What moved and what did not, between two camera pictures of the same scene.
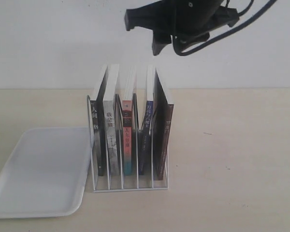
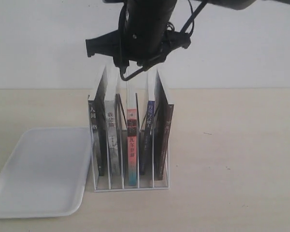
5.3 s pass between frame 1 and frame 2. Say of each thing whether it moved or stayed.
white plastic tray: stayed
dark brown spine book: stayed
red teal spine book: moved
